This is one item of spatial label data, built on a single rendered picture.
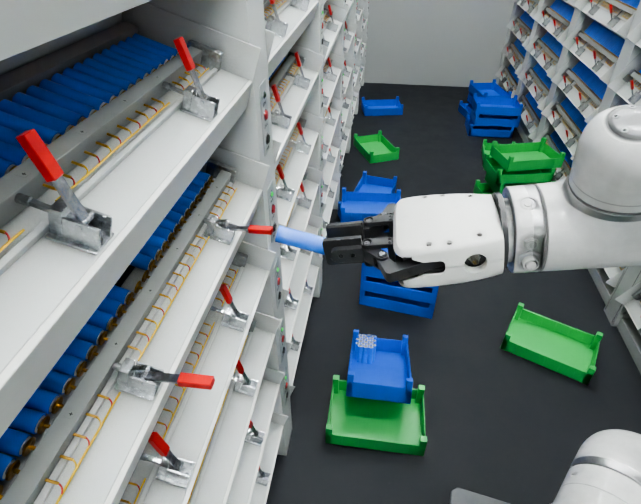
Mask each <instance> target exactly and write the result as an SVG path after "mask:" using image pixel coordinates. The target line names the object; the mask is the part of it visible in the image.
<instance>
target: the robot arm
mask: <svg viewBox="0 0 641 504"><path fill-rule="evenodd" d="M325 229H326V233H327V238H325V239H323V242H322V245H323V249H324V253H325V257H326V261H327V264H328V265H340V264H354V263H364V264H365V265H366V266H368V267H375V268H377V269H378V270H380V271H381V273H382V275H383V276H384V278H385V279H386V281H387V282H389V283H393V282H396V281H398V282H399V284H400V285H401V286H403V287H406V288H419V287H432V286H441V285H449V284H457V283H464V282H470V281H475V280H480V279H484V278H489V277H492V276H496V275H499V274H502V273H503V270H504V269H505V268H506V267H508V269H509V271H510V272H511V273H525V272H541V271H558V270H575V269H592V268H609V267H626V266H641V105H621V106H616V107H612V108H609V109H606V110H604V111H602V112H601V113H599V114H597V115H596V116H595V117H594V118H593V119H592V120H591V121H590V122H589V123H588V124H587V125H586V127H585V129H584V130H583V132H582V134H581V136H580V139H579V141H578V144H577V148H576V151H575V154H574V158H573V162H572V167H571V170H570V174H569V175H568V176H567V177H565V178H564V179H562V180H559V181H556V182H548V183H538V184H528V185H518V186H508V187H505V188H504V189H503V192H502V194H501V193H500V192H494V193H493V194H492V196H491V194H440V195H425V196H416V197H409V198H404V199H401V200H399V201H398V202H397V204H395V203H390V204H388V205H387V206H386V208H385V209H384V210H383V212H382V213H380V214H378V215H377V216H370V217H366V218H364V219H363V221H351V222H339V223H329V224H327V225H326V228H325ZM388 229H389V232H385V231H386V230H388ZM382 248H388V252H386V251H384V250H382ZM395 253H396V254H397V255H396V254H395ZM551 504H641V434H638V433H635V432H631V431H627V430H620V429H609V430H603V431H600V432H597V433H595V434H593V435H591V436H590V437H589V438H588V439H586V440H585V442H584V443H583V444H582V445H581V447H580V448H579V450H578V452H577V454H576V456H575V458H574V460H573V462H572V464H571V466H570V468H569V471H568V473H567V475H566V477H565V479H564V481H563V483H562V485H561V487H560V489H559V491H558V493H557V495H556V497H555V499H554V501H553V503H551Z"/></svg>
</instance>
